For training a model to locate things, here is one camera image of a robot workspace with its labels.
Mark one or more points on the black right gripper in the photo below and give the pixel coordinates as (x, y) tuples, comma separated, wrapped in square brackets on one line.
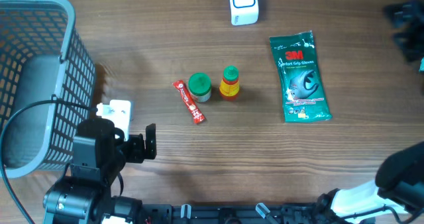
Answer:
[(409, 28)]

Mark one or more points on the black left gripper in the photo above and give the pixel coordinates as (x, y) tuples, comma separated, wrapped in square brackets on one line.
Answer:
[(138, 154)]

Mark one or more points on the red sauce sachet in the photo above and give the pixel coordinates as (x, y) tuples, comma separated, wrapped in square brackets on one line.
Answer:
[(198, 116)]

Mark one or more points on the green lid jar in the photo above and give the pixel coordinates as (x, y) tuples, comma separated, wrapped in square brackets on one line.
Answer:
[(199, 85)]

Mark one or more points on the red chilli sauce bottle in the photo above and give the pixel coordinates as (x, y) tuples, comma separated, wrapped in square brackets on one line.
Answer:
[(229, 87)]

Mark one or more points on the green snack bag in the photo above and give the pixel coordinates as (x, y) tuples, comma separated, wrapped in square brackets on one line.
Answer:
[(303, 94)]

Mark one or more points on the teal wet wipes pack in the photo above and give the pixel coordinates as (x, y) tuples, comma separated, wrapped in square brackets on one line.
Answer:
[(421, 68)]

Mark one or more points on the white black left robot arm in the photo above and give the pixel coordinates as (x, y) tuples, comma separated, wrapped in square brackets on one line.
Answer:
[(83, 193)]

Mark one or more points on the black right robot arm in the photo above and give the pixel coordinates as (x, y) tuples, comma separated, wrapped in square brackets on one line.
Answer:
[(398, 185)]

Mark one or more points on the white barcode scanner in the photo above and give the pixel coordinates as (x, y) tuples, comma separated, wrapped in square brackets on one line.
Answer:
[(244, 12)]

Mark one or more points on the grey plastic shopping basket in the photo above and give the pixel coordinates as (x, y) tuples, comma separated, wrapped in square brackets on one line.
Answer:
[(47, 84)]

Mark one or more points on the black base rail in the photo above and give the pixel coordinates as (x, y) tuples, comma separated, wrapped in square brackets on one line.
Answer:
[(301, 213)]

